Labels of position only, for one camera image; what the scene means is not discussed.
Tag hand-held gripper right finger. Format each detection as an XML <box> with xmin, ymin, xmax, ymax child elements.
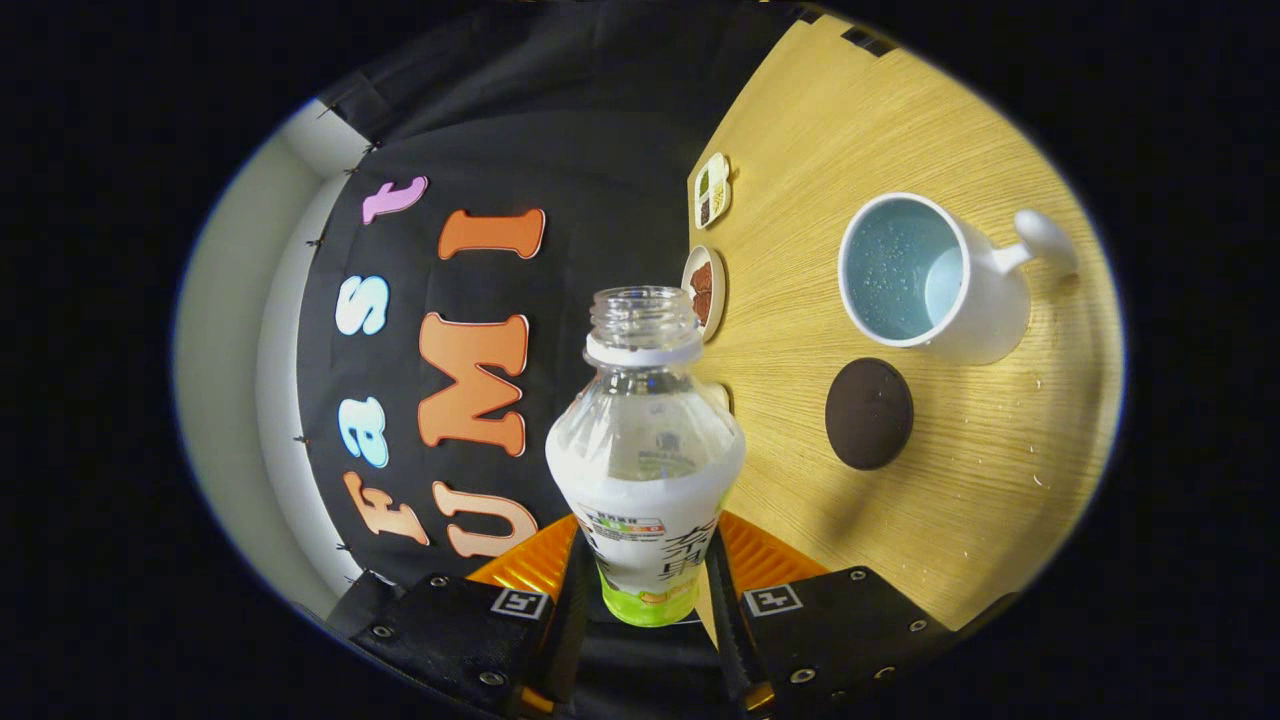
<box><xmin>705</xmin><ymin>510</ymin><xmax>1013</xmax><ymax>717</ymax></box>

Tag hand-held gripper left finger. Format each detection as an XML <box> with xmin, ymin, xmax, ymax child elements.
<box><xmin>330</xmin><ymin>512</ymin><xmax>593</xmax><ymax>720</ymax></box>

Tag dark brown round coaster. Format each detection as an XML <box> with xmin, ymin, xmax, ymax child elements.
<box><xmin>825</xmin><ymin>357</ymin><xmax>915</xmax><ymax>471</ymax></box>

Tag clear juice bottle green label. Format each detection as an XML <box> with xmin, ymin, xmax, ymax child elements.
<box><xmin>545</xmin><ymin>285</ymin><xmax>747</xmax><ymax>628</ymax></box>

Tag white cup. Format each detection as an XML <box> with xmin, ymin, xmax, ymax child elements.
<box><xmin>837</xmin><ymin>192</ymin><xmax>1081</xmax><ymax>366</ymax></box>

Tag wooden table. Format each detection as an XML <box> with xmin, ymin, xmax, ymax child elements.
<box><xmin>688</xmin><ymin>15</ymin><xmax>1123</xmax><ymax>631</ymax></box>

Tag white round plate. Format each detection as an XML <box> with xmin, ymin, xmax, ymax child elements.
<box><xmin>681</xmin><ymin>245</ymin><xmax>727</xmax><ymax>344</ymax></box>

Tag white divided condiment tray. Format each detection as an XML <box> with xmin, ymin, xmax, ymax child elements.
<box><xmin>693</xmin><ymin>152</ymin><xmax>733</xmax><ymax>231</ymax></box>

